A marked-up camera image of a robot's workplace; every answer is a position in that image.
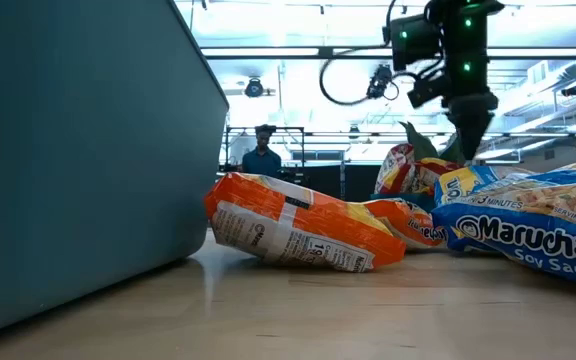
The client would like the black overhead beam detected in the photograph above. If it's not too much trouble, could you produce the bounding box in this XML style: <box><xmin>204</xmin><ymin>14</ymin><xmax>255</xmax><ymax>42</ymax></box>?
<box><xmin>200</xmin><ymin>46</ymin><xmax>576</xmax><ymax>61</ymax></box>

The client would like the large teal plastic bin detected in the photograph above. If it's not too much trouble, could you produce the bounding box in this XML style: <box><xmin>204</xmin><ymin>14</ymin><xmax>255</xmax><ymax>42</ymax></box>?
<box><xmin>0</xmin><ymin>0</ymin><xmax>230</xmax><ymax>344</ymax></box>

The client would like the round black ceiling fixture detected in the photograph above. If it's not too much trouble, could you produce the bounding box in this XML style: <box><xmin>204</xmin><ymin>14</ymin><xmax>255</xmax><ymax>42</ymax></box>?
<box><xmin>243</xmin><ymin>77</ymin><xmax>265</xmax><ymax>99</ymax></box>

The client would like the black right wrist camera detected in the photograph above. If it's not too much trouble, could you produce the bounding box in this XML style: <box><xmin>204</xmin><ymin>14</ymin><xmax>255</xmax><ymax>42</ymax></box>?
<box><xmin>407</xmin><ymin>73</ymin><xmax>452</xmax><ymax>109</ymax></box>

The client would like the succulent plant in white pot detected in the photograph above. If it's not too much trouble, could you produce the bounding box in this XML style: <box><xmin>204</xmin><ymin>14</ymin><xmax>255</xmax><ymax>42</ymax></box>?
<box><xmin>400</xmin><ymin>121</ymin><xmax>464</xmax><ymax>164</ymax></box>

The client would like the person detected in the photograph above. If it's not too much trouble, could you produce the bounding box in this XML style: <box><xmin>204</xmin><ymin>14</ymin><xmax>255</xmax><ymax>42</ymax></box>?
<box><xmin>241</xmin><ymin>123</ymin><xmax>283</xmax><ymax>179</ymax></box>

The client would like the orange Maruchan noodle packet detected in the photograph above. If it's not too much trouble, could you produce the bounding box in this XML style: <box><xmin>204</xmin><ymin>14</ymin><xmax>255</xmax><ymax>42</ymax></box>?
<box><xmin>204</xmin><ymin>172</ymin><xmax>408</xmax><ymax>274</ymax></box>
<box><xmin>362</xmin><ymin>197</ymin><xmax>449</xmax><ymax>251</ymax></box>

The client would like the black partition wall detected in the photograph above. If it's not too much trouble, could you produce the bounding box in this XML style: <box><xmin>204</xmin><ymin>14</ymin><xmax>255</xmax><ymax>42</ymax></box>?
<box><xmin>280</xmin><ymin>164</ymin><xmax>384</xmax><ymax>202</ymax></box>

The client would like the black ceiling camera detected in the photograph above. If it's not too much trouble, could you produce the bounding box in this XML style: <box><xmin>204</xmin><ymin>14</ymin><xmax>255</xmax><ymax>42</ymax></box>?
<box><xmin>366</xmin><ymin>63</ymin><xmax>400</xmax><ymax>101</ymax></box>

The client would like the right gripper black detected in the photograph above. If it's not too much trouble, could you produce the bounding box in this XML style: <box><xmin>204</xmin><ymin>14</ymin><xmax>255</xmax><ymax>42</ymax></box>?
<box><xmin>447</xmin><ymin>92</ymin><xmax>499</xmax><ymax>161</ymax></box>

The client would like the red Maruchan noodle packet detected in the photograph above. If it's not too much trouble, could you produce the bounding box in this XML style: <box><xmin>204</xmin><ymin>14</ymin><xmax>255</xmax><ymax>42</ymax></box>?
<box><xmin>374</xmin><ymin>143</ymin><xmax>417</xmax><ymax>195</ymax></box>
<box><xmin>407</xmin><ymin>157</ymin><xmax>464</xmax><ymax>197</ymax></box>

